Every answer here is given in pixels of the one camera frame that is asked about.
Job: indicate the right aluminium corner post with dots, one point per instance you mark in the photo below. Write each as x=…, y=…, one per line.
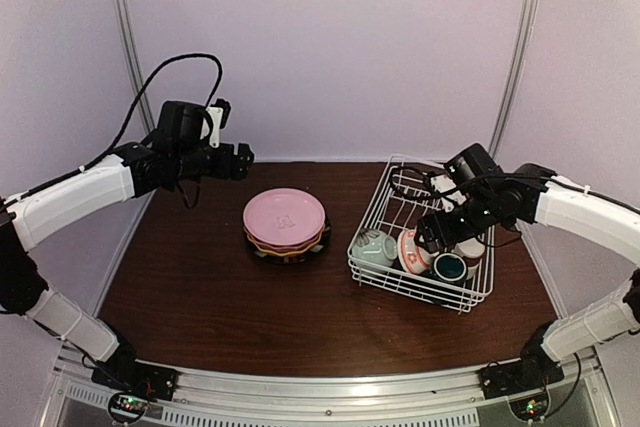
x=524, y=30

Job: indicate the yellow polka dot plate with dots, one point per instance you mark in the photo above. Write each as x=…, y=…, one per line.
x=284, y=251

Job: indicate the left aluminium corner post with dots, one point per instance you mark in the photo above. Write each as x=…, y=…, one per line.
x=123, y=20

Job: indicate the pink polka dot plate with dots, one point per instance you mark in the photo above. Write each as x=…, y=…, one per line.
x=285, y=244

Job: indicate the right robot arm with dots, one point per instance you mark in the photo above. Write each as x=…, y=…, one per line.
x=538, y=195

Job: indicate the aluminium front frame rail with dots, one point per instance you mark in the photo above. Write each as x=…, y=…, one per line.
x=209, y=398

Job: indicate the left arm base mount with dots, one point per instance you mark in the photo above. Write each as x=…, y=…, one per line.
x=123, y=371

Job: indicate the white wire dish rack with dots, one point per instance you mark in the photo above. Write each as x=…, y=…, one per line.
x=403, y=196

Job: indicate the aluminium corner post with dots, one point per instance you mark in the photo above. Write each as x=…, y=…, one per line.
x=524, y=30
x=123, y=20

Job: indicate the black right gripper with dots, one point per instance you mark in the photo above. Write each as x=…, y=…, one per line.
x=448, y=235

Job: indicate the pale green floral bowl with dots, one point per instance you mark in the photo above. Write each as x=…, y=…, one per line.
x=374, y=250

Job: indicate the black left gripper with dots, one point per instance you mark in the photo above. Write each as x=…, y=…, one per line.
x=239, y=164

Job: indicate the white brown small cup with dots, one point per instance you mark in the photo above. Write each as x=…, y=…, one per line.
x=472, y=253

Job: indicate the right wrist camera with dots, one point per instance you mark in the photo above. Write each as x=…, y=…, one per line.
x=442, y=184

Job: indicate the black striped rim plate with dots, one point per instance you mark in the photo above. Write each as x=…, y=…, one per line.
x=314, y=252

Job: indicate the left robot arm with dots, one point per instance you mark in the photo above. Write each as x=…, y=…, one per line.
x=185, y=146

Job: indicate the white red patterned bowl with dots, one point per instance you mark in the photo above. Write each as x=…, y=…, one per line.
x=413, y=259

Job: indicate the dark teal small cup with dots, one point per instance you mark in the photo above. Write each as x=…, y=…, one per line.
x=449, y=268

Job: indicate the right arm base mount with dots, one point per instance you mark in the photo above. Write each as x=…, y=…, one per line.
x=533, y=370

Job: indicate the plain pink plate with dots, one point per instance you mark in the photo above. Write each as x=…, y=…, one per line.
x=284, y=215

